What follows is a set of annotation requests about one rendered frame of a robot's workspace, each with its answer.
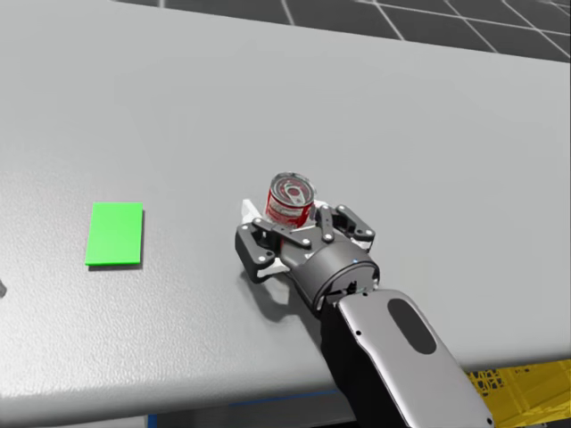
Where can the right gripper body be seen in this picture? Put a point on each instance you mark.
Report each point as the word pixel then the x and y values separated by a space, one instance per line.
pixel 330 272

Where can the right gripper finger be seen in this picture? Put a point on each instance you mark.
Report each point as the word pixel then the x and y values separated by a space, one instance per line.
pixel 352 225
pixel 256 243

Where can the red and white can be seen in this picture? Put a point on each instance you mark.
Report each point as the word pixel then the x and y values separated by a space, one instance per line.
pixel 290 203

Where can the green pad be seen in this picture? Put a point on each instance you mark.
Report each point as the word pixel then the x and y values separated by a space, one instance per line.
pixel 115 234

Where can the yellow box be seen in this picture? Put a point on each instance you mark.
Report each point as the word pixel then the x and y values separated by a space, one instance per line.
pixel 531 392

